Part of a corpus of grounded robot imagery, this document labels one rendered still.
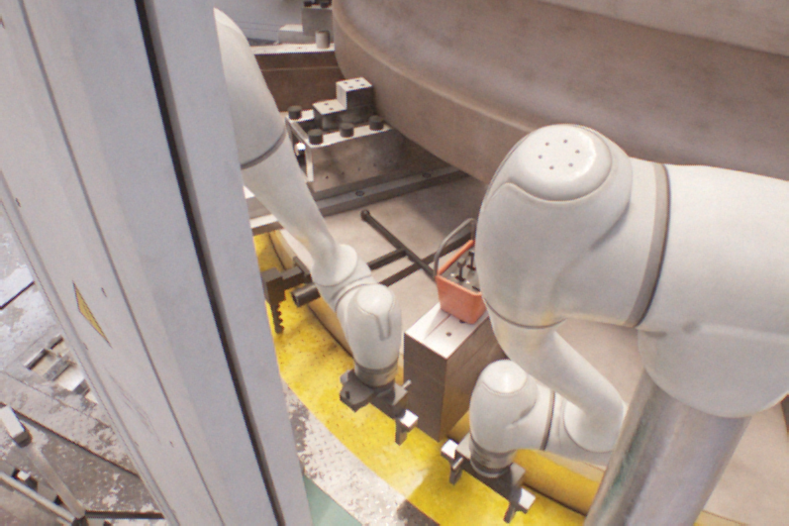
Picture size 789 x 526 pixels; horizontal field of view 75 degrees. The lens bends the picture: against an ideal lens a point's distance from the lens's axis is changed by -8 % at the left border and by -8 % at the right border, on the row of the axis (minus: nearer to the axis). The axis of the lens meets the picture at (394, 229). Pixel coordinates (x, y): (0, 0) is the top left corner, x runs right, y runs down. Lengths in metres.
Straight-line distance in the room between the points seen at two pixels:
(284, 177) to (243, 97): 0.13
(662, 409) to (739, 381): 0.08
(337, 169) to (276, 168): 1.65
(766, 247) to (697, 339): 0.08
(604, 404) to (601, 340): 1.28
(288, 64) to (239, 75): 2.73
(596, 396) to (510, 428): 0.20
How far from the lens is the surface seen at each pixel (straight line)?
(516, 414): 0.91
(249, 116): 0.70
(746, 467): 1.94
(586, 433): 0.90
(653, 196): 0.42
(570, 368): 0.71
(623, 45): 1.78
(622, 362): 2.02
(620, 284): 0.41
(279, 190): 0.78
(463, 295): 1.41
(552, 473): 1.91
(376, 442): 2.07
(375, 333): 1.01
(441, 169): 2.76
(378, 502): 1.96
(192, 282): 0.28
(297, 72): 3.43
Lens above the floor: 1.75
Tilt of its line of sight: 37 degrees down
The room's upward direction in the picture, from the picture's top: straight up
